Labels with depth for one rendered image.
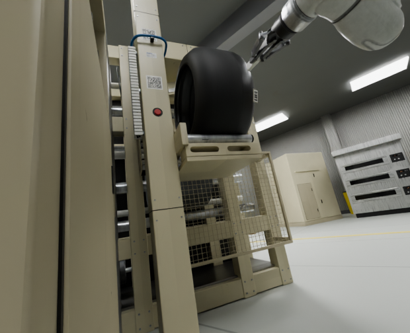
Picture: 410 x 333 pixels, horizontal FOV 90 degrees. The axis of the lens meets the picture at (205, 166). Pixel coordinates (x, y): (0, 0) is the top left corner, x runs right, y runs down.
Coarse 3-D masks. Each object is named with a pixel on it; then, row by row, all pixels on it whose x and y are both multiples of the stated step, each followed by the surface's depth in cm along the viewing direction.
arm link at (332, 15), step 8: (296, 0) 54; (304, 0) 52; (312, 0) 51; (320, 0) 50; (328, 0) 49; (336, 0) 49; (344, 0) 49; (352, 0) 48; (304, 8) 54; (312, 8) 53; (320, 8) 52; (328, 8) 51; (336, 8) 50; (344, 8) 50; (312, 16) 55; (320, 16) 54; (328, 16) 53; (336, 16) 52
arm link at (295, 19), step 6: (288, 0) 57; (294, 0) 55; (288, 6) 57; (294, 6) 55; (282, 12) 59; (288, 12) 57; (294, 12) 56; (300, 12) 55; (282, 18) 59; (288, 18) 58; (294, 18) 57; (300, 18) 56; (306, 18) 56; (312, 18) 56; (288, 24) 59; (294, 24) 58; (300, 24) 58; (306, 24) 58; (294, 30) 60; (300, 30) 60
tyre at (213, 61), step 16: (208, 48) 95; (192, 64) 93; (208, 64) 88; (224, 64) 90; (240, 64) 94; (176, 80) 123; (192, 80) 129; (208, 80) 86; (224, 80) 88; (240, 80) 91; (176, 96) 125; (192, 96) 136; (208, 96) 87; (224, 96) 88; (240, 96) 91; (176, 112) 128; (192, 112) 139; (208, 112) 88; (224, 112) 90; (240, 112) 93; (176, 128) 127; (192, 128) 97; (208, 128) 92; (224, 128) 94; (240, 128) 97
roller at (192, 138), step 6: (192, 138) 87; (198, 138) 88; (204, 138) 89; (210, 138) 90; (216, 138) 91; (222, 138) 92; (228, 138) 93; (234, 138) 94; (240, 138) 96; (246, 138) 97; (252, 138) 98
